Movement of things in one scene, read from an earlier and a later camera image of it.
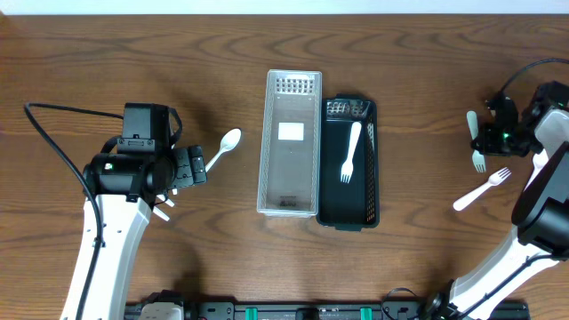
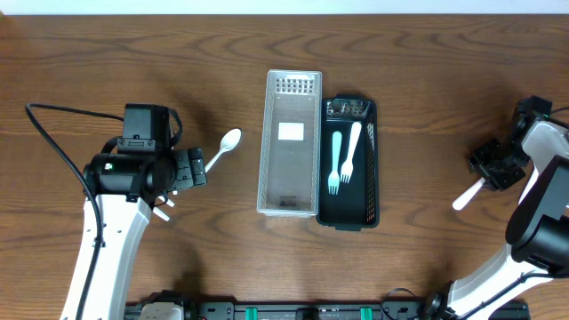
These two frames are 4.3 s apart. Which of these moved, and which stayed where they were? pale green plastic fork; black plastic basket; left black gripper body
Moved: pale green plastic fork
Stayed: left black gripper body; black plastic basket
